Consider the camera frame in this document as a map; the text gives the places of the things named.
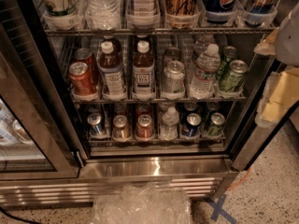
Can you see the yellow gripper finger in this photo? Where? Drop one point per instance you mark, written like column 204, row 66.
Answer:
column 267, row 45
column 280, row 93

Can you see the orange soda can front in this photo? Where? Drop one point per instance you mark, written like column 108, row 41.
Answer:
column 121, row 128

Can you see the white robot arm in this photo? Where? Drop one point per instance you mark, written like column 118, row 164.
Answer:
column 287, row 41

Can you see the green can middle front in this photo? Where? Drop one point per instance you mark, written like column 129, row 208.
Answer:
column 233, row 76

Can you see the green can middle rear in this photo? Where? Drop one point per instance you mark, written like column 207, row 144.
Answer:
column 228, row 54

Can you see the blue colourful can top right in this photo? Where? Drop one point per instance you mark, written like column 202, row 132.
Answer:
column 256, row 11

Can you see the steel fridge door right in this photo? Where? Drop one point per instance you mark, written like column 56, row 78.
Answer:
column 258, row 137

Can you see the green can bottom shelf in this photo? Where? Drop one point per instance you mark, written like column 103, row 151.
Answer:
column 215, row 124

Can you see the silver can middle rear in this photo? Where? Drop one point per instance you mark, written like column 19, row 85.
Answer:
column 171, row 54

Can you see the silver can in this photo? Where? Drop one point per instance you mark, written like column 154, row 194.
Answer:
column 171, row 54
column 173, row 77

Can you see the blue pepsi can bottom shelf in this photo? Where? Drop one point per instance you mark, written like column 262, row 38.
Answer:
column 191, row 125

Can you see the silver can middle front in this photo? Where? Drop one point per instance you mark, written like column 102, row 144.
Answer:
column 173, row 77

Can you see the steel fridge base grille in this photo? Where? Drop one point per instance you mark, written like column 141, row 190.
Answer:
column 198, row 176

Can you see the small water bottle bottom shelf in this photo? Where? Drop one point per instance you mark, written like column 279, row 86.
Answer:
column 169, row 124

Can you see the red soda can bottom shelf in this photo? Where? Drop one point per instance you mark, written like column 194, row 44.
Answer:
column 144, row 128

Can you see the red cola can rear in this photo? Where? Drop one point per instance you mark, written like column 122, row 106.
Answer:
column 85, row 55

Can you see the red cola can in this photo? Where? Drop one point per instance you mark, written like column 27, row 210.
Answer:
column 85, row 55
column 83, row 78

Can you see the blue energy can bottom left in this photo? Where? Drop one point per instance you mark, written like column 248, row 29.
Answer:
column 97, row 125

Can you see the red cola can front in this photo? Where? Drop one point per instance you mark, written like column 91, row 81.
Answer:
column 83, row 78

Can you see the white green tall can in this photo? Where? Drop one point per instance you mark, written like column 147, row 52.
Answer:
column 59, row 0

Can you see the glass fridge door left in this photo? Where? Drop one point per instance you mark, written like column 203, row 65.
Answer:
column 48, row 156

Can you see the water bottle middle rear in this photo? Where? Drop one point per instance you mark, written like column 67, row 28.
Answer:
column 201, row 44

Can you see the water bottle middle front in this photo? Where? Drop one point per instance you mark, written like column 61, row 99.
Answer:
column 206, row 66

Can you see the right tea bottle front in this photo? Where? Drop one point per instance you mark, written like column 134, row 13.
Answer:
column 143, row 69

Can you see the tea bottle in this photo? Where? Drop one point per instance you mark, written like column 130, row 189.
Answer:
column 143, row 69
column 112, row 73

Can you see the white labelled bottle top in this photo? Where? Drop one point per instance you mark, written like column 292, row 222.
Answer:
column 143, row 0

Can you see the blue tape cross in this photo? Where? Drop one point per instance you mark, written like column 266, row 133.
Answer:
column 218, row 210

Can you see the left tea bottle front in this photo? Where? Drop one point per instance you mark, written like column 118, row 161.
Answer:
column 112, row 73

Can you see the large water bottle top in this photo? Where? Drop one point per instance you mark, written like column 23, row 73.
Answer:
column 103, row 14

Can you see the crumpled clear plastic bag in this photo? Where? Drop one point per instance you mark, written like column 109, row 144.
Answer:
column 146, row 205

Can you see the bottom wire shelf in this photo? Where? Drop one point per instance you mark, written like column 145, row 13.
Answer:
column 154, row 140

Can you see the top wire shelf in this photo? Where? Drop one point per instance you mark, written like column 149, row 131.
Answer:
column 166, row 31

